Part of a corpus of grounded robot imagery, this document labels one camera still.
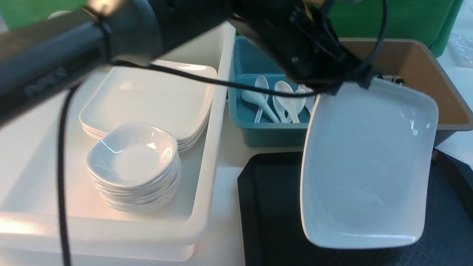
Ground clear plastic bag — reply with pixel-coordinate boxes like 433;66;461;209
448;33;473;69

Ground black serving tray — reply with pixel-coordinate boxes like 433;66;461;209
238;150;473;266

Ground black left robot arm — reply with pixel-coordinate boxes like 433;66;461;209
1;0;389;126

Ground teal plastic bin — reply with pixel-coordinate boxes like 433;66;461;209
228;36;310;147

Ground stack of white plates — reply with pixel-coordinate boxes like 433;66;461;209
79;67;215;151

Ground large white plastic tub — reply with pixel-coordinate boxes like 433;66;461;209
0;11;237;266

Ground large white rectangular plate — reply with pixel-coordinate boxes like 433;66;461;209
300;78;439;249

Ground stack of white bowls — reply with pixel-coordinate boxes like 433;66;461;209
86;122;182;212

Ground black chopsticks in bin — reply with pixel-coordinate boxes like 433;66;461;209
379;75;405;86

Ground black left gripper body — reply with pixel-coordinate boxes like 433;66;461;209
236;0;381;92

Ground brown plastic bin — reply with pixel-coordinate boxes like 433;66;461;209
325;39;472;147

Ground green cloth backdrop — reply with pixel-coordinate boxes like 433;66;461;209
0;0;463;57

